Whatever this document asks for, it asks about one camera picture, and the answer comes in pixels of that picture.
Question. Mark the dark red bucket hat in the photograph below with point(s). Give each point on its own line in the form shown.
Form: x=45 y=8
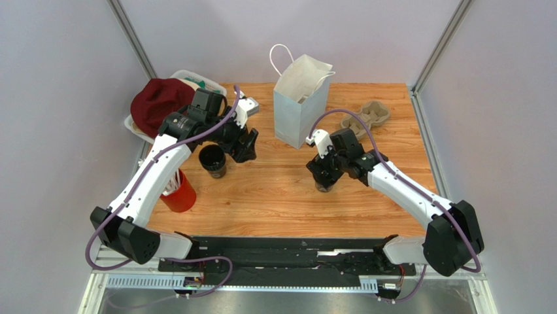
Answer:
x=158 y=99

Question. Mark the black cup lid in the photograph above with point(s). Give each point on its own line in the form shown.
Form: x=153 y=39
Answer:
x=324 y=177

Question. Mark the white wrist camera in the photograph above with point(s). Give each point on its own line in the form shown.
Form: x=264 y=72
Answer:
x=246 y=107
x=321 y=140

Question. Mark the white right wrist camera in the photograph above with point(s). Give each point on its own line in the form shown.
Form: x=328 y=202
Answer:
x=321 y=140

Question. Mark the stack of black cups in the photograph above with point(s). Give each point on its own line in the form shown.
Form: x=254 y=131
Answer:
x=213 y=159

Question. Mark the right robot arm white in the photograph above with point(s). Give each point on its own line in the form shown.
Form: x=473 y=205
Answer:
x=453 y=235

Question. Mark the brown pulp cup carrier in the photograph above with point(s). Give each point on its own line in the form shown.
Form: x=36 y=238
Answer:
x=373 y=114

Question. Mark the white paper bag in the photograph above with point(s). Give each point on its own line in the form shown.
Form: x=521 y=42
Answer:
x=300 y=96

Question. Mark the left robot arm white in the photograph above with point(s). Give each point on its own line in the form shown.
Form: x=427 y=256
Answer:
x=122 y=226

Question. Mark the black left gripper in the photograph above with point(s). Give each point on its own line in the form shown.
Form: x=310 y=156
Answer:
x=247 y=152

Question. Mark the beige hat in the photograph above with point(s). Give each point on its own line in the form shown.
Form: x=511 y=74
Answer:
x=193 y=84

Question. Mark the red cup with straws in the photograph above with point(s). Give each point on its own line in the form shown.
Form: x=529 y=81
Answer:
x=183 y=197

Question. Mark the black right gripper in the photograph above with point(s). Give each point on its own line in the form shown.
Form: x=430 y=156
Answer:
x=327 y=165

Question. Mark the brown coffee cup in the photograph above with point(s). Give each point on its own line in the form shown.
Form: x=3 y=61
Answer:
x=323 y=188

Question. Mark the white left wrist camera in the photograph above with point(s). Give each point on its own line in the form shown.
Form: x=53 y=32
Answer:
x=246 y=107

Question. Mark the white plastic basket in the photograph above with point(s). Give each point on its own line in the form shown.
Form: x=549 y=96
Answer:
x=132 y=127

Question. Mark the green cloth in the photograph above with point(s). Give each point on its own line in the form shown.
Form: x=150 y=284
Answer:
x=209 y=86

